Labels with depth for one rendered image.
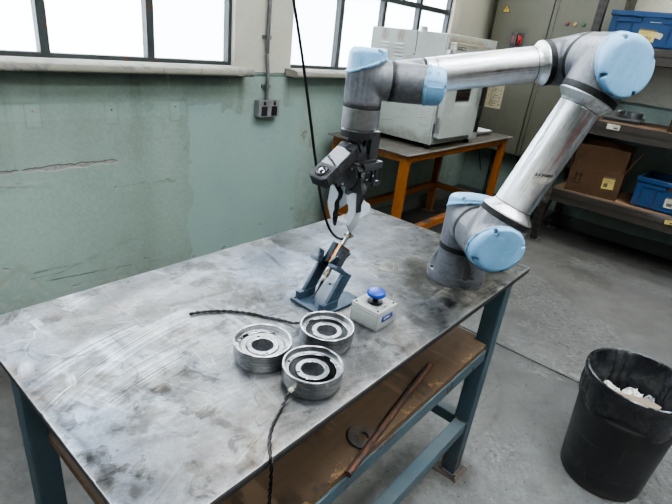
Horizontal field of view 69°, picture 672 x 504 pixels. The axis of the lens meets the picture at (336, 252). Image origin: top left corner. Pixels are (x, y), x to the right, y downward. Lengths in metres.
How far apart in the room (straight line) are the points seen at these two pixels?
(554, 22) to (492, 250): 3.62
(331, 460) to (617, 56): 0.96
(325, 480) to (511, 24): 4.16
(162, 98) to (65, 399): 1.79
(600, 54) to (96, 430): 1.07
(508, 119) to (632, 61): 3.58
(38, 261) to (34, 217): 0.20
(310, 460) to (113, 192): 1.69
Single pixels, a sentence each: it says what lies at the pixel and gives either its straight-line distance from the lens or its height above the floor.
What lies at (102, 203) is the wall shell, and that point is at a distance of 2.43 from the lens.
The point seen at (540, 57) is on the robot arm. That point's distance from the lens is 1.20.
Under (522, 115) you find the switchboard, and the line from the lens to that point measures 4.61.
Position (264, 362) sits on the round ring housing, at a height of 0.83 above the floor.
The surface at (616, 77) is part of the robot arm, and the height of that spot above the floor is 1.34.
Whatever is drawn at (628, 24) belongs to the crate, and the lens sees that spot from 4.17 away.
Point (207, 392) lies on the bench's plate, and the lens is 0.85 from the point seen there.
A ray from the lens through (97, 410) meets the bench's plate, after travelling 0.84.
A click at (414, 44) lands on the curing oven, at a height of 1.35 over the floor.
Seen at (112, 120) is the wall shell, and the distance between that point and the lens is 2.37.
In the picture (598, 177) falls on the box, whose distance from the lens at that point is 4.19.
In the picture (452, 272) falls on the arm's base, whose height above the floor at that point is 0.84.
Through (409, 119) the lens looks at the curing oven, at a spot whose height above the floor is 0.93.
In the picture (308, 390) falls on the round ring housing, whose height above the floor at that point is 0.83.
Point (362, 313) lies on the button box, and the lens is 1.02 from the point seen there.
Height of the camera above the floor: 1.35
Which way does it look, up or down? 24 degrees down
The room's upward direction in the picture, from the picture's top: 7 degrees clockwise
